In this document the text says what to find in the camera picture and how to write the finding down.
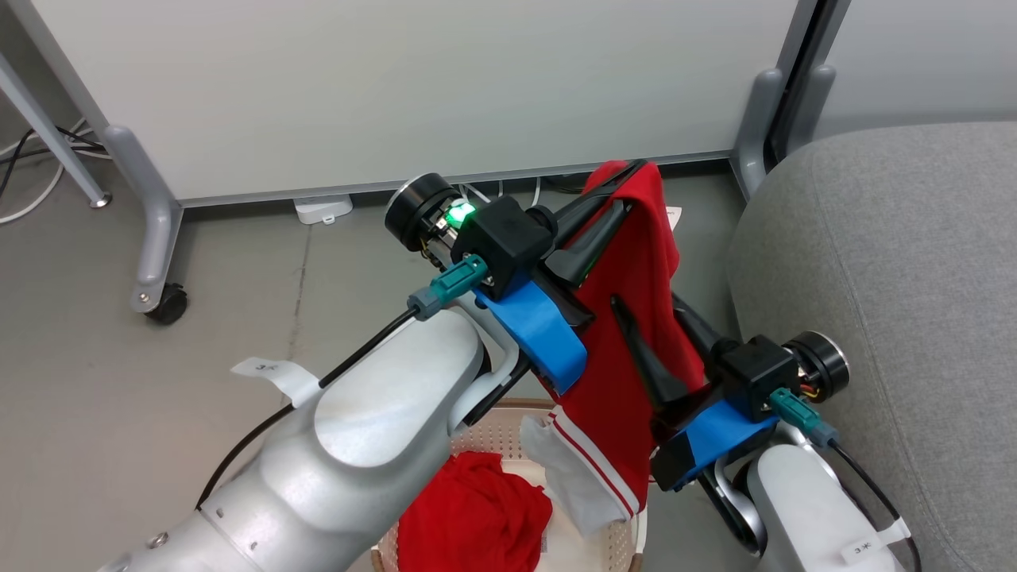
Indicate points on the left gripper with blue bracket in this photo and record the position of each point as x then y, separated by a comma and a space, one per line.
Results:
540, 334

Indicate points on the right gripper with blue bracket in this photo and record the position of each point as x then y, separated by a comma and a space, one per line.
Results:
719, 441

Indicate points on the red garment with white stripes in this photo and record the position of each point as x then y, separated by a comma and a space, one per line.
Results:
628, 357

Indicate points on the white tape label left arm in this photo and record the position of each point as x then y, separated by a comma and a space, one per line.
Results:
278, 375

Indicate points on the white tape label right arm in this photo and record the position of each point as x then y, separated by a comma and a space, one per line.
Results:
870, 544

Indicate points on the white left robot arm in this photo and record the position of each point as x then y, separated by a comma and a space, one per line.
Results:
357, 429

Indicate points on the cream perforated laundry basket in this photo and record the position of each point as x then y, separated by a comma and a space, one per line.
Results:
496, 433

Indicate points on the small white paper tag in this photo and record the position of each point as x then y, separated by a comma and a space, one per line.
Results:
675, 216

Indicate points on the large white partition panel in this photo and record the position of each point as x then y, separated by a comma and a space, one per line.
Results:
397, 79

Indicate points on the grey fabric sofa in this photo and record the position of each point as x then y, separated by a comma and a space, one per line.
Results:
914, 278

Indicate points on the white power adapter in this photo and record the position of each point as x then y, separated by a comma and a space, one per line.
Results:
322, 209

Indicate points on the plain red crumpled garment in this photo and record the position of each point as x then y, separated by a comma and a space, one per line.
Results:
469, 516

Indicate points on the black caster wheel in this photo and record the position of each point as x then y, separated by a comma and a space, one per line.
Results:
168, 304

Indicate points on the grey panel leg with caster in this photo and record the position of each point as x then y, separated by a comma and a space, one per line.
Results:
151, 206

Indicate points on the grey slanted table leg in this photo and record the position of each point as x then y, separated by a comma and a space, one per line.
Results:
56, 131

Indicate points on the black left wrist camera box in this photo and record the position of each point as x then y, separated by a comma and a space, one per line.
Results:
508, 238

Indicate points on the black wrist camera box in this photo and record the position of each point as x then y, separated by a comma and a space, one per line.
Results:
755, 373
508, 238

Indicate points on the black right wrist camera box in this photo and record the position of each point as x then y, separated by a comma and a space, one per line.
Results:
755, 373

